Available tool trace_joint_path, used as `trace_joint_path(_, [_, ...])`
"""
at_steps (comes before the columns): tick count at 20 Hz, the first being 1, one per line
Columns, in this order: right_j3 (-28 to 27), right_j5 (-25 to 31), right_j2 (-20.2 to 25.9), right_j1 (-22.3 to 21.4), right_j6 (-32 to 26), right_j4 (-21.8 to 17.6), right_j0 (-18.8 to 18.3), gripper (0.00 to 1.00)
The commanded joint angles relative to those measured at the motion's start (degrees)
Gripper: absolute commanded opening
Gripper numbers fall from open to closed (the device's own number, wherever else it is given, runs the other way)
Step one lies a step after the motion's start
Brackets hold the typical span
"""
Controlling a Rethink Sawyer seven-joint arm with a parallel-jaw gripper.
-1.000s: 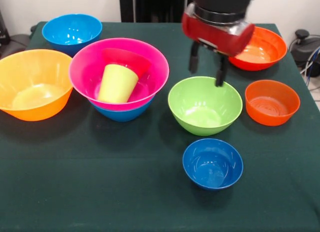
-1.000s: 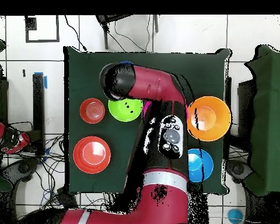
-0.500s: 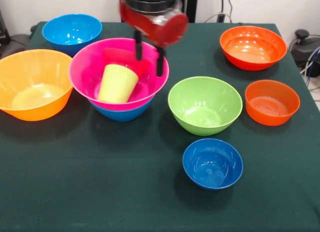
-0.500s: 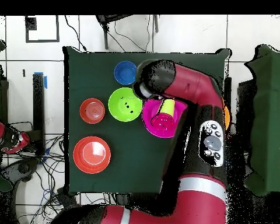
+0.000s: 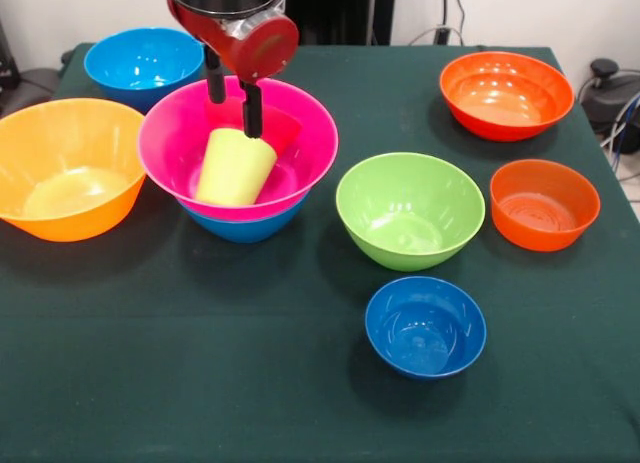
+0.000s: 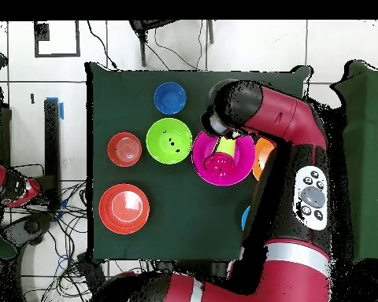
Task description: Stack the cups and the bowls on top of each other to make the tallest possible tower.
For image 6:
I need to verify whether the lime green plastic bowl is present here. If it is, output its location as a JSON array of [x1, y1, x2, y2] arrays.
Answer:
[[145, 117, 194, 165]]

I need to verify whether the lime green plastic cup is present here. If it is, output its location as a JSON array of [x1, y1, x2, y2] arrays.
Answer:
[[213, 135, 238, 157]]

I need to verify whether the large pink plastic bowl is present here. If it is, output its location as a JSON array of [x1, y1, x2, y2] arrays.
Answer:
[[191, 129, 257, 187]]

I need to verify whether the small dark blue bowl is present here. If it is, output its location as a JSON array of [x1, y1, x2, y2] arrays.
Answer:
[[153, 81, 187, 116]]

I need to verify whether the small red-orange plastic bowl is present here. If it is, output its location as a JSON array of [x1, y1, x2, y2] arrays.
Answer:
[[106, 131, 143, 168]]

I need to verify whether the large orange plastic bowl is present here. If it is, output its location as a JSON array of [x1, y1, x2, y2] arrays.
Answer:
[[252, 137, 277, 182]]

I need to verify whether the light blue plastic bowl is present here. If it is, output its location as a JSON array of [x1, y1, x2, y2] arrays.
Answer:
[[241, 204, 252, 231]]

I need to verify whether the wide red-orange plastic bowl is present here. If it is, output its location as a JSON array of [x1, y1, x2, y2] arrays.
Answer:
[[98, 182, 151, 236]]

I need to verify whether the long black bar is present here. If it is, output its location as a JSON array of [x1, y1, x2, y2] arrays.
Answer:
[[43, 98, 61, 210]]

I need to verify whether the black power brick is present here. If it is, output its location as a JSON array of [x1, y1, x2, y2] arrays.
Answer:
[[76, 252, 107, 290]]

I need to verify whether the black round floor stand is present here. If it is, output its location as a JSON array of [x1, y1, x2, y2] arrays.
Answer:
[[0, 212, 55, 252]]

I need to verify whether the black camera tripod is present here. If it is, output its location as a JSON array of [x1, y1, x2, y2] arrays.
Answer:
[[128, 20, 215, 68]]

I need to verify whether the black floor cable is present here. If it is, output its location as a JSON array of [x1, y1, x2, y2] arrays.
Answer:
[[87, 20, 119, 70]]

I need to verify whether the tangle of floor cables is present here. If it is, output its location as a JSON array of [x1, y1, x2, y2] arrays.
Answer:
[[20, 163, 152, 302]]

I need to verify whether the black square floor frame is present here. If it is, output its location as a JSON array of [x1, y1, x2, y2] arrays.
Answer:
[[33, 20, 82, 58]]

